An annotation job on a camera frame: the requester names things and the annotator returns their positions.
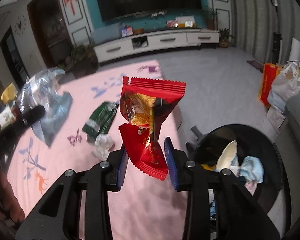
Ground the yellow snack wrapper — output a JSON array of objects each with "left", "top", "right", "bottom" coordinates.
[{"left": 201, "top": 164, "right": 216, "bottom": 171}]

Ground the red paper shopping bag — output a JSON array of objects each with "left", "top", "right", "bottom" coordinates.
[{"left": 258, "top": 63, "right": 282, "bottom": 109}]

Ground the clear plastic bag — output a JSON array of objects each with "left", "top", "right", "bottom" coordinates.
[{"left": 17, "top": 67, "right": 73, "bottom": 147}]

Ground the QR code stand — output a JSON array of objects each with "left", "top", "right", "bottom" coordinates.
[{"left": 121, "top": 26, "right": 134, "bottom": 37}]

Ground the white TV cabinet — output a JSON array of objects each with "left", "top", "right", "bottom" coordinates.
[{"left": 94, "top": 28, "right": 219, "bottom": 64}]

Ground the white slipper sole in bin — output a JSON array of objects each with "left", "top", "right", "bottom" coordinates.
[{"left": 215, "top": 140, "right": 238, "bottom": 172}]

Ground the dark green snack wrapper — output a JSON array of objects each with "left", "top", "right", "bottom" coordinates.
[{"left": 82, "top": 101, "right": 119, "bottom": 143}]

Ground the large floor plant dark pot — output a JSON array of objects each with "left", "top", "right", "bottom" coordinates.
[{"left": 70, "top": 44, "right": 98, "bottom": 79}]

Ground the second gripper black arm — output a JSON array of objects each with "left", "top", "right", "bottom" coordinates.
[{"left": 0, "top": 104, "right": 47, "bottom": 170}]

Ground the potted plant by curtain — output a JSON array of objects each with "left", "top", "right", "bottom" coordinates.
[{"left": 219, "top": 28, "right": 234, "bottom": 48}]

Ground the white certificate card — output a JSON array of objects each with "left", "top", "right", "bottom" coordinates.
[{"left": 175, "top": 16, "right": 196, "bottom": 28}]

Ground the black round trash bin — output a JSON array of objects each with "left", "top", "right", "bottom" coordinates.
[{"left": 191, "top": 124, "right": 283, "bottom": 212}]

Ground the light blue face mask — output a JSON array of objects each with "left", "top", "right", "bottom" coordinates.
[{"left": 239, "top": 156, "right": 264, "bottom": 183}]

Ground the red snack wrapper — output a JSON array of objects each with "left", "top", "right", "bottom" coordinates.
[{"left": 119, "top": 76, "right": 186, "bottom": 180}]

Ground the grey sofa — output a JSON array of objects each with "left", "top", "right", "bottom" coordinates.
[{"left": 268, "top": 93, "right": 300, "bottom": 239}]

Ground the yellow cloth on chair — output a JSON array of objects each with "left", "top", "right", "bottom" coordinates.
[{"left": 0, "top": 82, "right": 18, "bottom": 105}]

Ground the crumpled white tissue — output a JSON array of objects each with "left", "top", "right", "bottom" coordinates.
[{"left": 92, "top": 134, "right": 115, "bottom": 160}]

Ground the potted plant on cabinet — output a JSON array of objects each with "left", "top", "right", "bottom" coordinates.
[{"left": 202, "top": 7, "right": 218, "bottom": 30}]

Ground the black wall clock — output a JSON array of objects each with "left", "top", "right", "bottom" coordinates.
[{"left": 14, "top": 15, "right": 26, "bottom": 36}]

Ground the white plastic bag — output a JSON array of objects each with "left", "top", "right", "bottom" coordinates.
[{"left": 267, "top": 62, "right": 300, "bottom": 113}]

